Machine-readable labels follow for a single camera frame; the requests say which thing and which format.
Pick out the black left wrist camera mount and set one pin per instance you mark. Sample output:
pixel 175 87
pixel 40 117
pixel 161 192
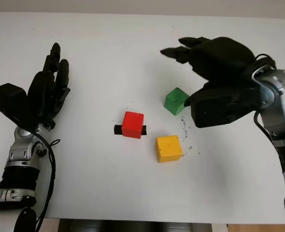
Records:
pixel 9 99

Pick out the green wooden block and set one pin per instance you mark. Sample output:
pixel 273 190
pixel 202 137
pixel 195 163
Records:
pixel 175 100

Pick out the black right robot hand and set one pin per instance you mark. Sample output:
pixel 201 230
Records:
pixel 222 60

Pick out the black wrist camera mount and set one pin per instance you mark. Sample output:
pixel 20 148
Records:
pixel 9 99
pixel 219 108

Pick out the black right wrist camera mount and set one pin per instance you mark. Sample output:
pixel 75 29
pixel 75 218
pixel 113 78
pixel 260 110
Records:
pixel 219 108

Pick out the red wooden block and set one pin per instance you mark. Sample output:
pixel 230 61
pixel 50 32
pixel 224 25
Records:
pixel 132 124

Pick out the black tape strip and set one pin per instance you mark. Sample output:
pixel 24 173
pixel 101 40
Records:
pixel 117 130

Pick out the yellow wooden block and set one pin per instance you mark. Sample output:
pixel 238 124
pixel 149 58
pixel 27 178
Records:
pixel 169 148

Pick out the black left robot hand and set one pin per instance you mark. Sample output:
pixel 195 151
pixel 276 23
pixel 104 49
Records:
pixel 43 91

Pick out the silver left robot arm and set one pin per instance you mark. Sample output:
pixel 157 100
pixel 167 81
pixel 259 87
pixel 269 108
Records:
pixel 19 149

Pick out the dark grey robot torso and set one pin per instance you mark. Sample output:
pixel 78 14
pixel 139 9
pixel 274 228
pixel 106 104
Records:
pixel 132 226

